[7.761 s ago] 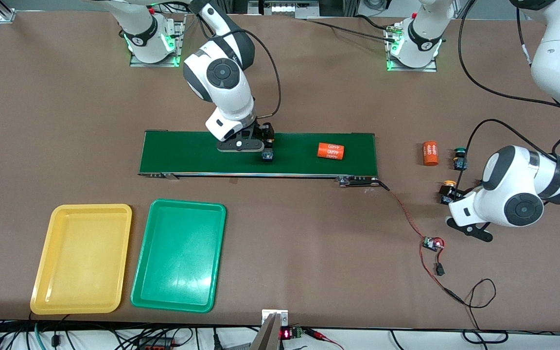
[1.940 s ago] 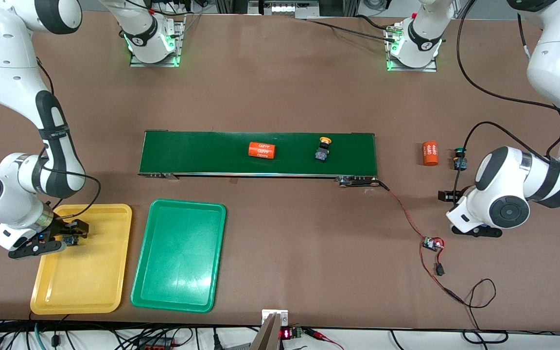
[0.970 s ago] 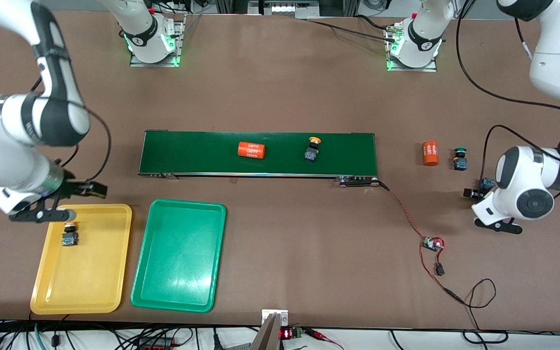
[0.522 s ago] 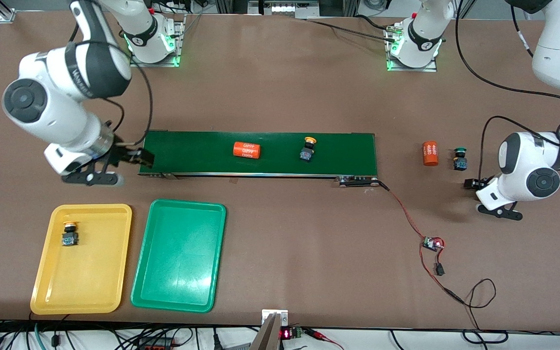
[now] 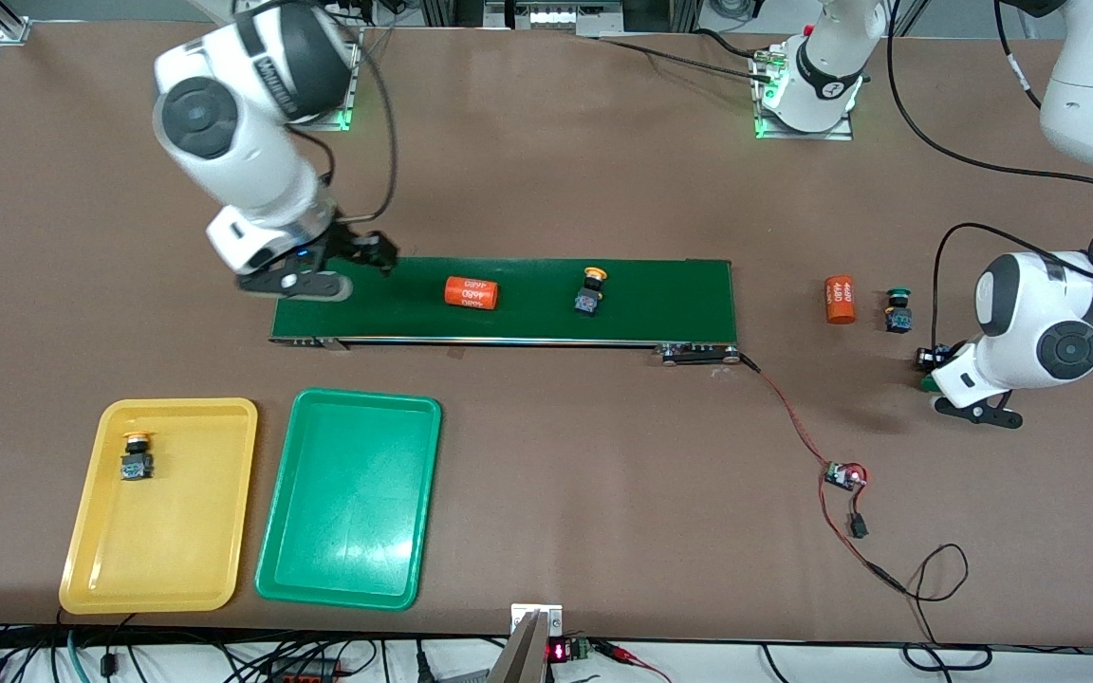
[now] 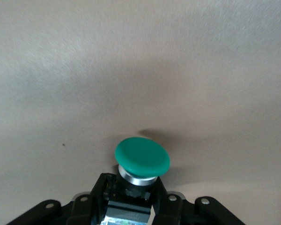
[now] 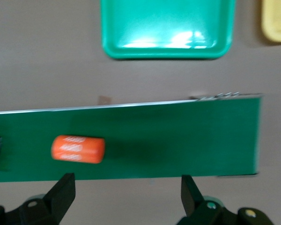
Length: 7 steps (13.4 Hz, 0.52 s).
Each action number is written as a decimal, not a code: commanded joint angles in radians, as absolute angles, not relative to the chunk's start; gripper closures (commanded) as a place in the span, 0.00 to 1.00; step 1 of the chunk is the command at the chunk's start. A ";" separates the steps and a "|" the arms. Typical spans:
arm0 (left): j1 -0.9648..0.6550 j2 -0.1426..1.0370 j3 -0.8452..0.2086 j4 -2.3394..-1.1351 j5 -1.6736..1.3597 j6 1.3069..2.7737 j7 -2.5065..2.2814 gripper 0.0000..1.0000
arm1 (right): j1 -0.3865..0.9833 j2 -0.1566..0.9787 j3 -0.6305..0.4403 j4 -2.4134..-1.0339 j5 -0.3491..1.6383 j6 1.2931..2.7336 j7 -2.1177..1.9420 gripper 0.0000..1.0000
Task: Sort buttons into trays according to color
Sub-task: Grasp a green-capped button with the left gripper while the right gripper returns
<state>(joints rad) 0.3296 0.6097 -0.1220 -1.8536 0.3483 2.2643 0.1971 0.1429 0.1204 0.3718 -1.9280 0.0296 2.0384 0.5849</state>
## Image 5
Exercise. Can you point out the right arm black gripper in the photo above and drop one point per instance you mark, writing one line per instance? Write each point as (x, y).
(354, 247)

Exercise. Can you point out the orange 4680 cylinder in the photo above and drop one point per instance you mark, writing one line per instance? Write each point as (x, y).
(841, 302)
(471, 294)

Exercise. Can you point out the yellow push button red indicator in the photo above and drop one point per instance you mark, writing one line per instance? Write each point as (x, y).
(589, 304)

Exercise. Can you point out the yellow push button green indicator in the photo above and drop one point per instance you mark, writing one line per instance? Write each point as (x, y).
(136, 465)

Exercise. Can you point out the green mushroom push button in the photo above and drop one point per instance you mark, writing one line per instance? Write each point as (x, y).
(898, 318)
(928, 383)

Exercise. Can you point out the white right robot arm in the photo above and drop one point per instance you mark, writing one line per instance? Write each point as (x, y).
(224, 171)

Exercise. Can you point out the green plastic tray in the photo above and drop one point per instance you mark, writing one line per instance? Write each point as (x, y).
(347, 503)

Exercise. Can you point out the green conveyor belt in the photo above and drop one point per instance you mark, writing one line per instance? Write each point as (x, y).
(679, 304)

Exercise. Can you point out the yellow plastic tray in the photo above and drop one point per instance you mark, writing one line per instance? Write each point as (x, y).
(176, 531)

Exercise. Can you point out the black power strip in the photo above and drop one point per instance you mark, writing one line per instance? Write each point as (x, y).
(305, 672)

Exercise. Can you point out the red digit display module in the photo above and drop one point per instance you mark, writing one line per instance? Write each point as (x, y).
(558, 652)

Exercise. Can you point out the red black clip leads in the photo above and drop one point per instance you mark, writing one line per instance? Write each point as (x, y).
(622, 653)

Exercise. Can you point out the small controller circuit board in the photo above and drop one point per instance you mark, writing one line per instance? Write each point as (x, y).
(841, 476)

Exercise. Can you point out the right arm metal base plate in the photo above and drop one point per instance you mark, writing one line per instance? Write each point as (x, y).
(342, 121)

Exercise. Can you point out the aluminium camera mount post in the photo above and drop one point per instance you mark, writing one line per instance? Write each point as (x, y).
(535, 655)

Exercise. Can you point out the aluminium corner bracket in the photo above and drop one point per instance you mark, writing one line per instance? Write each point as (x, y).
(13, 30)

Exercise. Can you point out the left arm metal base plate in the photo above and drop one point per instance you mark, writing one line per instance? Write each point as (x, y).
(803, 135)

